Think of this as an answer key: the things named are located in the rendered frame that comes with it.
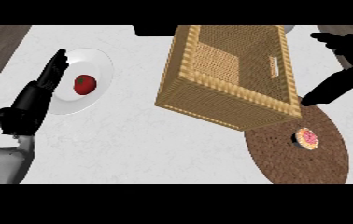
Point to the brown round placemat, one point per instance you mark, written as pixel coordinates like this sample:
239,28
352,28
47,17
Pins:
285,165

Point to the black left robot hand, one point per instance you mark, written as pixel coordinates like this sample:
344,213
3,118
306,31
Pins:
28,104

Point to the red tomato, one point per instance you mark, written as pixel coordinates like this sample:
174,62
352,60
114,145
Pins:
84,85

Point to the pink frosted cupcake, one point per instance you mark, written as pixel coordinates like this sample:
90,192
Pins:
307,138

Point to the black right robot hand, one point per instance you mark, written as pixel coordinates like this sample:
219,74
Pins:
335,87

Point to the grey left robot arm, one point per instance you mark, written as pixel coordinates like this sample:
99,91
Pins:
10,164

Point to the black appliance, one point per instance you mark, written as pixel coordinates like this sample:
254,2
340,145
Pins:
155,30

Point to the white plate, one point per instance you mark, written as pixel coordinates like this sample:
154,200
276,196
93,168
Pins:
99,66

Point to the wicker basket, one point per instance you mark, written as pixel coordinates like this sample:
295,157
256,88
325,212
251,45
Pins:
220,104

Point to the pale grey object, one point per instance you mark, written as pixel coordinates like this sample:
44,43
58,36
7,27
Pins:
288,29

